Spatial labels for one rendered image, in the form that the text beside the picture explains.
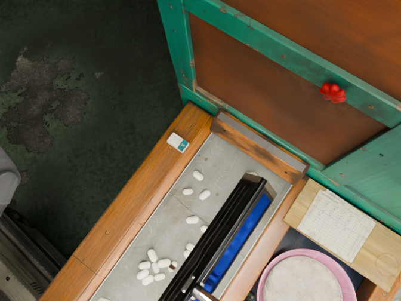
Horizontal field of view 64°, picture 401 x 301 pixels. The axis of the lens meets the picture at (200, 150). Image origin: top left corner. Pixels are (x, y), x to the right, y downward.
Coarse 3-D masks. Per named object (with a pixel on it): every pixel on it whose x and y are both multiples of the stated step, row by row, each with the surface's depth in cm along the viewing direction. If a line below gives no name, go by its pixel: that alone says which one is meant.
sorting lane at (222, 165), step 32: (192, 160) 101; (224, 160) 101; (224, 192) 98; (160, 224) 96; (192, 224) 96; (128, 256) 94; (160, 256) 94; (128, 288) 92; (160, 288) 92; (224, 288) 91
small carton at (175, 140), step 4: (172, 136) 99; (176, 136) 99; (168, 140) 98; (172, 140) 98; (176, 140) 98; (180, 140) 98; (184, 140) 98; (172, 144) 98; (176, 144) 98; (180, 144) 98; (184, 144) 98; (188, 144) 98; (176, 148) 99; (180, 148) 98; (184, 148) 98
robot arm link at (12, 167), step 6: (0, 150) 67; (0, 156) 67; (6, 156) 68; (0, 162) 67; (6, 162) 68; (12, 162) 69; (0, 168) 68; (6, 168) 68; (12, 168) 69; (18, 174) 70; (18, 180) 71
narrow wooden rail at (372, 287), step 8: (400, 272) 88; (368, 280) 93; (400, 280) 87; (360, 288) 94; (368, 288) 90; (376, 288) 87; (392, 288) 87; (360, 296) 91; (368, 296) 88; (376, 296) 86; (384, 296) 86; (392, 296) 86
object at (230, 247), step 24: (240, 192) 64; (264, 192) 62; (216, 216) 65; (240, 216) 60; (216, 240) 60; (240, 240) 62; (192, 264) 61; (216, 264) 59; (168, 288) 62; (216, 288) 62
